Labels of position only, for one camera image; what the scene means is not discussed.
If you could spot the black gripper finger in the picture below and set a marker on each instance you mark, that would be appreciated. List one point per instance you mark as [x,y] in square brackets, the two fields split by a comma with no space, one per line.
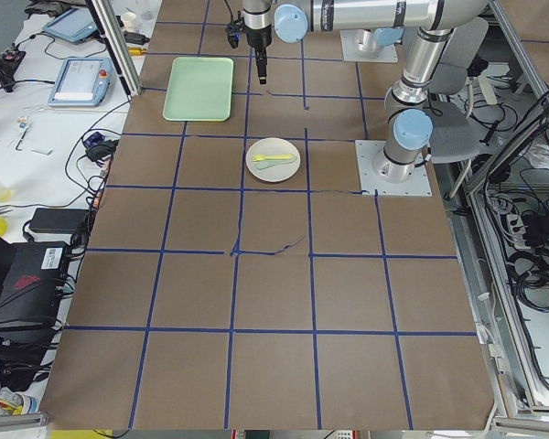
[261,61]

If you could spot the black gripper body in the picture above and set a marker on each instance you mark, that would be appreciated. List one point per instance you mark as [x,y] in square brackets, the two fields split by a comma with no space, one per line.
[259,39]

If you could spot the light green plastic tray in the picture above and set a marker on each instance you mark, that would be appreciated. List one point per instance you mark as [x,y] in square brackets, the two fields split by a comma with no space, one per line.
[199,90]

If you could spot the white round plate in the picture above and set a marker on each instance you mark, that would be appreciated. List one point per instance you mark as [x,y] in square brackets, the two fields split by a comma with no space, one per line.
[272,146]

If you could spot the yellow plastic fork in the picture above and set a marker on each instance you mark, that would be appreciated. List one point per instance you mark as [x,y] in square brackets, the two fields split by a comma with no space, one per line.
[282,157]

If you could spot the pale green plastic spoon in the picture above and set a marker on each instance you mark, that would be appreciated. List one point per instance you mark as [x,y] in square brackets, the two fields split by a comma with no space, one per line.
[267,164]

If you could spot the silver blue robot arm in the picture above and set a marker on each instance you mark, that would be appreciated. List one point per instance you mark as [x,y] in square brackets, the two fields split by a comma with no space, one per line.
[409,129]
[372,41]

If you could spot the white paper cup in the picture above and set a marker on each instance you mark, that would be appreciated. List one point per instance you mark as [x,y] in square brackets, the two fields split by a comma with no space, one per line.
[130,21]

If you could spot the near blue teach pendant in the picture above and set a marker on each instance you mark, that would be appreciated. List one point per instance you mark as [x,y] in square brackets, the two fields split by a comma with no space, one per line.
[81,82]

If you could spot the blue teach pendant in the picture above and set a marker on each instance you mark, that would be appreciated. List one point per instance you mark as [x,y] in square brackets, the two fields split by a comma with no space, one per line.
[81,82]
[74,26]

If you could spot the far blue teach pendant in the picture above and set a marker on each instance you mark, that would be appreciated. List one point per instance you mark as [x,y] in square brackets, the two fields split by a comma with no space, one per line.
[74,26]

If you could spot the grey office chair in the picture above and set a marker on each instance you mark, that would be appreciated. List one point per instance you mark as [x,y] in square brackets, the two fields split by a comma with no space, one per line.
[453,139]

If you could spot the black power adapter brick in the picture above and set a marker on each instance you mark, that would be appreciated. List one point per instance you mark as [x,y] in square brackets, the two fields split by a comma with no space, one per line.
[57,221]

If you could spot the black computer case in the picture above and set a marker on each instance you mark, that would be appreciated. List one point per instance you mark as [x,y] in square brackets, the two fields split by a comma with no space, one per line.
[32,276]

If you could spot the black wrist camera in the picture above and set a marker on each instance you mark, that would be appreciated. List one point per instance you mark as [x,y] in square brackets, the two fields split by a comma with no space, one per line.
[232,31]

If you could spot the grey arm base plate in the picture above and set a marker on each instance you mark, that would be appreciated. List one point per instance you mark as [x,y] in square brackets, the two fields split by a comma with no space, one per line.
[380,177]
[351,53]

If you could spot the aluminium frame post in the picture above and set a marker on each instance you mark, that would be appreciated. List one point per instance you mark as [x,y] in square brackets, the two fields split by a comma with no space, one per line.
[105,19]

